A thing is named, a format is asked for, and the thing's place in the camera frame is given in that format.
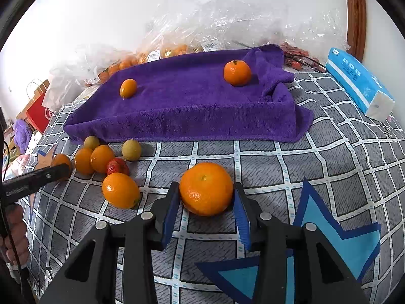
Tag large clear plastic bag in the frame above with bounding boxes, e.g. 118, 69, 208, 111
199, 0, 350, 54

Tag white plastic bag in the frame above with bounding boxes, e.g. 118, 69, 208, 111
43, 66, 105, 111

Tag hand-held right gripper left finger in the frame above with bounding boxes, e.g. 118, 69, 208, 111
38, 181, 181, 304

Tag person's left hand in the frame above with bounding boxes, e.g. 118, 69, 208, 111
0, 205, 30, 264

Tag bag of red fruit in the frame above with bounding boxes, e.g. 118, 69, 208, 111
280, 41, 326, 70

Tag purple towel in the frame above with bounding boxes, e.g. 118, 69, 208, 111
63, 44, 314, 143

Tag wooden door frame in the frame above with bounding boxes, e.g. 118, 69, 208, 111
342, 0, 368, 61

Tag small orange kumquat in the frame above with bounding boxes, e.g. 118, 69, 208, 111
119, 79, 138, 99
51, 154, 73, 178
74, 148, 95, 175
90, 145, 116, 174

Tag blue tissue pack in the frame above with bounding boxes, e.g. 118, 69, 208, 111
325, 47, 395, 121

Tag mandarin with green stem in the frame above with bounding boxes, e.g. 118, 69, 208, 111
224, 60, 252, 87

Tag red strawberry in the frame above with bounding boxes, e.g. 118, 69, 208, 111
106, 158, 130, 176

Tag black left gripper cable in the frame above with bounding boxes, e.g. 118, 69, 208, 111
0, 133, 32, 304

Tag large stemless mandarin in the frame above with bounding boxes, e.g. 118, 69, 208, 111
179, 162, 235, 217

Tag large orange kumquat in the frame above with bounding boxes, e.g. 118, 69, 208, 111
102, 173, 141, 210

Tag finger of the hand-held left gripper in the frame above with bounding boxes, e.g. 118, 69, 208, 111
34, 164, 72, 191

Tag red paper bag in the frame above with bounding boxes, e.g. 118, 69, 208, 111
16, 79, 51, 121
25, 100, 56, 134

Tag grey plaid bedsheet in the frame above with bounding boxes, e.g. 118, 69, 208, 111
25, 70, 405, 304

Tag purple fluffy cloth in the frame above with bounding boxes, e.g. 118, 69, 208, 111
13, 119, 34, 154

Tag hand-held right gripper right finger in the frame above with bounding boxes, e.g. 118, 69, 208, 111
233, 182, 371, 304

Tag clear bag of oranges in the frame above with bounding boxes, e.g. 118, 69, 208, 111
84, 46, 140, 86

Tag person's left forearm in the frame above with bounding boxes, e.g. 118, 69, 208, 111
0, 258, 34, 304

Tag clear bag of kumquats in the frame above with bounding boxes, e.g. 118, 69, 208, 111
136, 0, 222, 65

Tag yellow-green longan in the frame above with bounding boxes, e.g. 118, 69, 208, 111
122, 139, 142, 161
83, 136, 101, 151

